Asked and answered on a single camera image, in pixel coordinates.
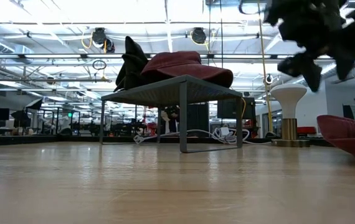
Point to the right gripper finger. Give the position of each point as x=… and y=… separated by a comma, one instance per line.
x=348, y=46
x=302, y=67

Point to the maroon baseball cap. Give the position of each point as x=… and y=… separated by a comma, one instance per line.
x=183, y=67
x=348, y=137

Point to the white mushroom lamp brass base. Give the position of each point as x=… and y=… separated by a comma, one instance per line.
x=288, y=99

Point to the red box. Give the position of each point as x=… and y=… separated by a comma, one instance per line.
x=306, y=130

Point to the white power adapter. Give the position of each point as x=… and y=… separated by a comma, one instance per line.
x=225, y=131

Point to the grey perforated metal shelf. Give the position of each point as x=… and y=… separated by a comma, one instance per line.
x=196, y=90

